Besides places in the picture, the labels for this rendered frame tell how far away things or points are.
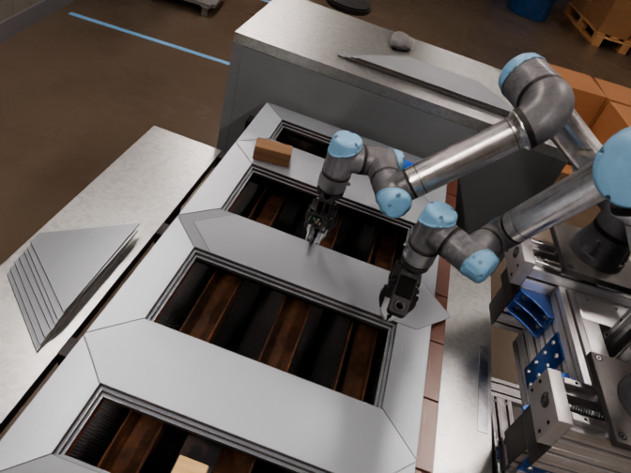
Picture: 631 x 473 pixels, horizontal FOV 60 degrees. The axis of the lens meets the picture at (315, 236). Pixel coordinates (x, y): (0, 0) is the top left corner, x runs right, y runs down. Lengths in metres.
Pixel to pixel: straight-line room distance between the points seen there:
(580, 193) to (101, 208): 1.24
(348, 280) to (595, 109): 3.77
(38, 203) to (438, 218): 2.11
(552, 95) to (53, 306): 1.19
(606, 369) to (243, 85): 1.56
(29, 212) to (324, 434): 1.99
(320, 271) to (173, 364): 0.48
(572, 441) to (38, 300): 1.22
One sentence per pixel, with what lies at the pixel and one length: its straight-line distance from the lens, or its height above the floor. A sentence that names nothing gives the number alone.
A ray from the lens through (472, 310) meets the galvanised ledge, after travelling 1.83.
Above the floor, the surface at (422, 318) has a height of 0.84.
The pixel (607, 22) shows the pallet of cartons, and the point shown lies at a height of 0.32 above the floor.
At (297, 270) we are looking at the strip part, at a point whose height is 0.84.
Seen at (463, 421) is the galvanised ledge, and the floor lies 0.68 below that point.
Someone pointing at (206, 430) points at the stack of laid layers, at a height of 0.83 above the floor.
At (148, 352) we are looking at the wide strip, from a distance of 1.22.
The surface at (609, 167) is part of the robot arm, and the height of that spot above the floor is 1.49.
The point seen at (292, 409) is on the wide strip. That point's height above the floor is 0.84.
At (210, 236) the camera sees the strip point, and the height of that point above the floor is 0.84.
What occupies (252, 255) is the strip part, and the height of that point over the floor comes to 0.84.
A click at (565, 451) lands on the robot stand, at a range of 1.35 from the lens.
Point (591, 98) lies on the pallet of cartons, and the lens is 4.92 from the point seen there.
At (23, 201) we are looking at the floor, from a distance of 2.89.
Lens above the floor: 1.84
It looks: 40 degrees down
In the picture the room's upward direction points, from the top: 19 degrees clockwise
